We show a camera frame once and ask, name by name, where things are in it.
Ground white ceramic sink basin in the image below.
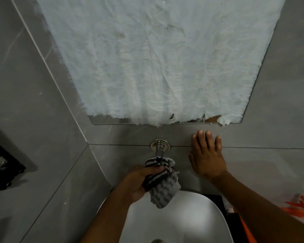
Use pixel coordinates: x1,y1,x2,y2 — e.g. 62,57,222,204
97,190,234,243

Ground person's right forearm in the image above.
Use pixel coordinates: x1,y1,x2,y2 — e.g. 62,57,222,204
211,171,304,243

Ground chrome wall faucet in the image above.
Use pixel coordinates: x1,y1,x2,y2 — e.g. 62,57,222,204
149,139,171,160

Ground orange and yellow plastic item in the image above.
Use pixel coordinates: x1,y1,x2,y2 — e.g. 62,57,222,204
281,195,304,225

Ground grey striped cleaning cloth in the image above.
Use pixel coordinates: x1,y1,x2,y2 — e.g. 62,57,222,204
142,157,181,209

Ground mirror covered with white paper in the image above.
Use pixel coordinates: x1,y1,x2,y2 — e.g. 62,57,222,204
35,0,287,127

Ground person's left forearm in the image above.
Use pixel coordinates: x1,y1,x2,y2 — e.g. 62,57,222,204
80,191,132,243

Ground person's right hand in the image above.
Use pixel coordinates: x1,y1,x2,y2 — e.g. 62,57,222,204
188,130,228,180

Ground person's left hand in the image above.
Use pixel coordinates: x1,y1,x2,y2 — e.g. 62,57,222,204
116,165,166,204

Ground black wall-mounted holder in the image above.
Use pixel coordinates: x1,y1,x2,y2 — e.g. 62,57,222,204
0,136,26,191

